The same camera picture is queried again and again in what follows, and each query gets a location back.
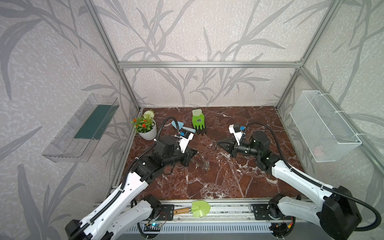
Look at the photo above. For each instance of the clear acrylic wall shelf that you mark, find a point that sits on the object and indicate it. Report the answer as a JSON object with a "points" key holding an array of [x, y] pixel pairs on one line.
{"points": [[77, 140]]}

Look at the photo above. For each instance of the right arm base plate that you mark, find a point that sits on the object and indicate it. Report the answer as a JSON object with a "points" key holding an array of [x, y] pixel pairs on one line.
{"points": [[266, 212]]}

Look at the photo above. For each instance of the green shovel wooden handle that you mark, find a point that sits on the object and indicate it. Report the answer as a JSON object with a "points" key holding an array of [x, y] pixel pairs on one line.
{"points": [[198, 209]]}

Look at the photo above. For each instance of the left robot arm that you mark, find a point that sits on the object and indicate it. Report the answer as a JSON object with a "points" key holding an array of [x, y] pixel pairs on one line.
{"points": [[110, 220]]}

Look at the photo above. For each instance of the right wiring bundle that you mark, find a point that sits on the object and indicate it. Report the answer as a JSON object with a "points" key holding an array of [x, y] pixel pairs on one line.
{"points": [[282, 226]]}

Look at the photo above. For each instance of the left circuit board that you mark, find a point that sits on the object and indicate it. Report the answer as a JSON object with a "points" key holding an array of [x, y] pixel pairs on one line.
{"points": [[153, 227]]}

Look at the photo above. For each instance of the light blue trowel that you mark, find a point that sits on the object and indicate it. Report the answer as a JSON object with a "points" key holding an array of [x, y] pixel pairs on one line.
{"points": [[182, 126]]}

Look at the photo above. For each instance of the white wire basket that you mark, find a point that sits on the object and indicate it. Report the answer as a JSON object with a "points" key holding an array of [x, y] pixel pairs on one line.
{"points": [[326, 133]]}

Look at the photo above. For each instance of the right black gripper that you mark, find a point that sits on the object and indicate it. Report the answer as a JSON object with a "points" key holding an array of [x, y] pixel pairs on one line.
{"points": [[235, 148]]}

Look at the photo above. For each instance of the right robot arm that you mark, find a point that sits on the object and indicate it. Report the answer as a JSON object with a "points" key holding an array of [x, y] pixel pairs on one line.
{"points": [[335, 210]]}

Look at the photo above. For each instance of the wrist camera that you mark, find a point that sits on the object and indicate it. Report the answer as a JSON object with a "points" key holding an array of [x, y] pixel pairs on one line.
{"points": [[184, 137], [239, 133]]}

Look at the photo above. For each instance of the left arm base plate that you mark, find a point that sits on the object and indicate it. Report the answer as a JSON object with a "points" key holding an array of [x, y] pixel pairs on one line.
{"points": [[163, 213]]}

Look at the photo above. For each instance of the green work glove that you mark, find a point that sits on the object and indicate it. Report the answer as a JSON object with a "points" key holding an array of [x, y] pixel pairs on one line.
{"points": [[198, 120]]}

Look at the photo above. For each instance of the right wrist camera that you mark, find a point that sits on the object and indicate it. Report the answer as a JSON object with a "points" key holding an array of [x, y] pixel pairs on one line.
{"points": [[239, 133]]}

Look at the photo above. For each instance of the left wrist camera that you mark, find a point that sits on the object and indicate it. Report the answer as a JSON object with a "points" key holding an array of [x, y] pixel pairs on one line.
{"points": [[184, 137]]}

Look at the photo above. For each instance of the potted flower plant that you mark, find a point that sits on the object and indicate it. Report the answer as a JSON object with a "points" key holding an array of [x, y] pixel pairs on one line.
{"points": [[145, 125]]}

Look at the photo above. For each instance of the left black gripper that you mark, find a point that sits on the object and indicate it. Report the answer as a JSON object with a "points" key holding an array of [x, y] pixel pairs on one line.
{"points": [[190, 156]]}

